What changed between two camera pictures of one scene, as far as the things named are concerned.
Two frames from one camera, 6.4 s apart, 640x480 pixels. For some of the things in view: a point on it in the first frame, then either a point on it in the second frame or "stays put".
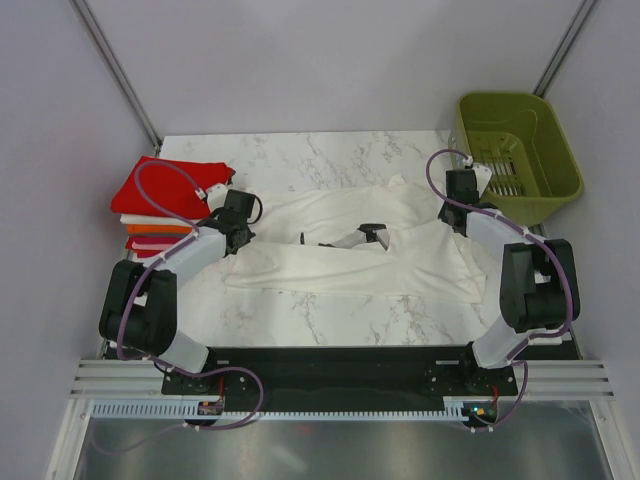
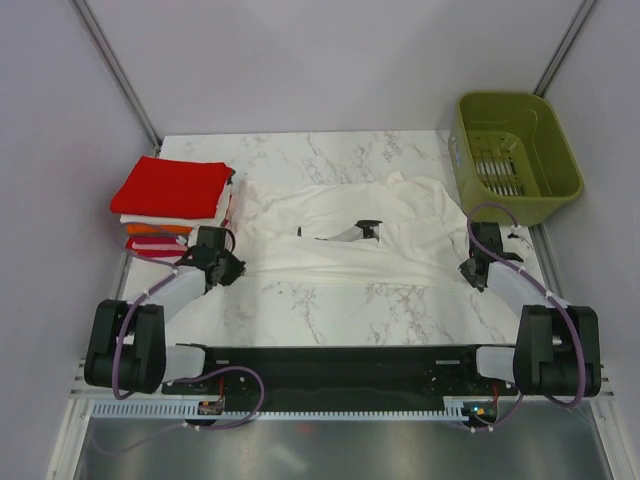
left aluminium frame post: x=115 y=70 stays put
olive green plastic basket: x=514 y=135 stays put
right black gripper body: x=443 y=212 → x=472 y=280
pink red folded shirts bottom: x=149 y=246 stays put
